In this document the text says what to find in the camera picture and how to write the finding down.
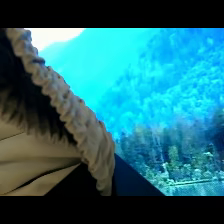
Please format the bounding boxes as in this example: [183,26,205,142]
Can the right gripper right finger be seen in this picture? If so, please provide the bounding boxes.
[111,153,165,197]

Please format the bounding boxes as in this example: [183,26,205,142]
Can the brown pants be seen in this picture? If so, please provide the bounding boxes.
[0,28,117,197]

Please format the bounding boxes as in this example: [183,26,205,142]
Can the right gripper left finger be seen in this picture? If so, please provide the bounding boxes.
[45,162,103,197]

